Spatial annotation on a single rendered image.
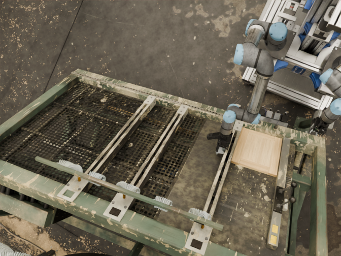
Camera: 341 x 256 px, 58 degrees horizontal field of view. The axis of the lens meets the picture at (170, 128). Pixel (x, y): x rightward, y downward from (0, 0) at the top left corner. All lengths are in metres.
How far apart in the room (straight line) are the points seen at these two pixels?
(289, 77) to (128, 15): 1.97
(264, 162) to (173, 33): 2.00
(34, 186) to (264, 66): 1.46
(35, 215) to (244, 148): 1.44
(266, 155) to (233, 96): 1.25
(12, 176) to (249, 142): 1.59
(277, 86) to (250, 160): 1.17
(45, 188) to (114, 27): 2.50
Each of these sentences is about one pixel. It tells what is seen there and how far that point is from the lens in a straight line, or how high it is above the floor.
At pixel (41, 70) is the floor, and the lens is 4.26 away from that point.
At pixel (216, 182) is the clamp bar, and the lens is 1.92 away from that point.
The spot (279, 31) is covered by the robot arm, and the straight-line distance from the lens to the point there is 2.22.
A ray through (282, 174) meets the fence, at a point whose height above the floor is 1.22.
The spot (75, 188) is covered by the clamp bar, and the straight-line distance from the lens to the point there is 1.82.
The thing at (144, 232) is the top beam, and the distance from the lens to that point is 1.63.
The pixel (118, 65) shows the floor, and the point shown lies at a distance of 3.76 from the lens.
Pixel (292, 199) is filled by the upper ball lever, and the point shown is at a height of 1.52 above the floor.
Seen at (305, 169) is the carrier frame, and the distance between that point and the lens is 2.62.
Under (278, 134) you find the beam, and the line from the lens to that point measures 2.46.
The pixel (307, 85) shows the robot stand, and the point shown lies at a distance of 3.25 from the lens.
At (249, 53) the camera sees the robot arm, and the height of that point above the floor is 1.58.
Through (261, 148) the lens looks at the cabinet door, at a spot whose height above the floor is 1.03.
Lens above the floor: 3.35
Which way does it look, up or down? 76 degrees down
